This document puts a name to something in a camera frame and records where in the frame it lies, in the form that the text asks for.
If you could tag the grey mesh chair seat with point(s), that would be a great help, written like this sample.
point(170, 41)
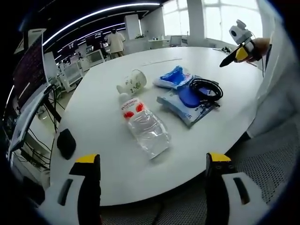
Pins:
point(246, 182)

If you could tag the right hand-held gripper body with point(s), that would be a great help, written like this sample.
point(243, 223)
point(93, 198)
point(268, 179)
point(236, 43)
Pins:
point(243, 37)

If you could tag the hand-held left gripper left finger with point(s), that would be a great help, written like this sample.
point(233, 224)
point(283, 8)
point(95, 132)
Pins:
point(72, 187)

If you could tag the black pouch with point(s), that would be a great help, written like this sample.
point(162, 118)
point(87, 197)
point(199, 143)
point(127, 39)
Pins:
point(66, 143)

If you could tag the person's white sleeve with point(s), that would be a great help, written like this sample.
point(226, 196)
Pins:
point(274, 89)

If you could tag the white round table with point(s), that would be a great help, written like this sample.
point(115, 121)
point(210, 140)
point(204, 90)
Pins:
point(164, 122)

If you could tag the blue and white packet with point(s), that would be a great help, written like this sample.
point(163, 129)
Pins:
point(187, 110)

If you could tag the person's right hand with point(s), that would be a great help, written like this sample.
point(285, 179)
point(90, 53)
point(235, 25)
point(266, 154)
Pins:
point(260, 48)

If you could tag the large monitor screen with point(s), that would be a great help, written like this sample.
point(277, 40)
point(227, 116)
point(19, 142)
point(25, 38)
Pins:
point(28, 77)

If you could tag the blue and white plastic bag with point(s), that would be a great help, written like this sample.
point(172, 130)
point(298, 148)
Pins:
point(174, 77)

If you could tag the white floral mug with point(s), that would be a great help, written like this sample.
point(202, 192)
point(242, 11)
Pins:
point(133, 83)

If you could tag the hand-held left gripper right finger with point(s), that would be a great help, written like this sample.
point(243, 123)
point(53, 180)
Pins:
point(225, 187)

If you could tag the clear plastic water bottle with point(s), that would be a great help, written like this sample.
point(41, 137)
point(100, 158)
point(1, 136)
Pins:
point(144, 124)

